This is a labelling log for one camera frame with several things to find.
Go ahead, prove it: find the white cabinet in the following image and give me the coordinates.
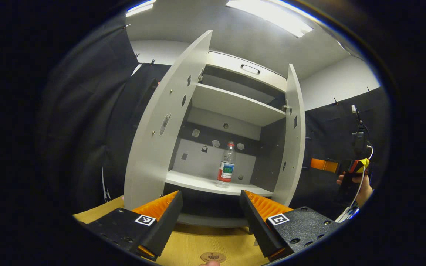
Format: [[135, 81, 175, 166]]
[[124, 30, 307, 228]]

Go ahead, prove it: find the round wooden coaster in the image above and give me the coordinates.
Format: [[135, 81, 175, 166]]
[[200, 252, 227, 263]]

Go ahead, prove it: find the ceiling light panel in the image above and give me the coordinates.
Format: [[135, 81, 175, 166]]
[[226, 0, 314, 38], [125, 0, 157, 17]]

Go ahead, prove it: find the black equipment stand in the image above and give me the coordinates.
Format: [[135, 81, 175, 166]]
[[351, 105, 371, 159]]

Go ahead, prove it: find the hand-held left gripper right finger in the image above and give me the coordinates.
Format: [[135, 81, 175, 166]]
[[240, 190, 343, 262]]

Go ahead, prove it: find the clear plastic bottle red label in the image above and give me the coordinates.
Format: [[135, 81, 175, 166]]
[[216, 141, 236, 187]]

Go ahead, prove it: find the white cabinet shelf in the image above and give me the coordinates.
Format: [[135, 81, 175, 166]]
[[192, 83, 287, 127], [165, 170, 274, 197]]

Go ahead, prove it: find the white cabinet drawer front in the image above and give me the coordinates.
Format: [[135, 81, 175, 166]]
[[206, 51, 287, 93]]

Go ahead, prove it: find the white cable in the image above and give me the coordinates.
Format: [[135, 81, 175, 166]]
[[334, 145, 373, 223]]

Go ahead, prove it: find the white cabinet door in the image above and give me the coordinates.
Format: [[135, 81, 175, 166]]
[[271, 64, 307, 207], [124, 30, 213, 211]]

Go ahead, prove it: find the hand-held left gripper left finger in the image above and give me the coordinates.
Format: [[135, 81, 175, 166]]
[[82, 190, 184, 261]]

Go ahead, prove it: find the black backdrop cloth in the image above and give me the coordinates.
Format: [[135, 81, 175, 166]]
[[37, 15, 139, 215], [291, 87, 391, 220], [104, 63, 171, 202]]

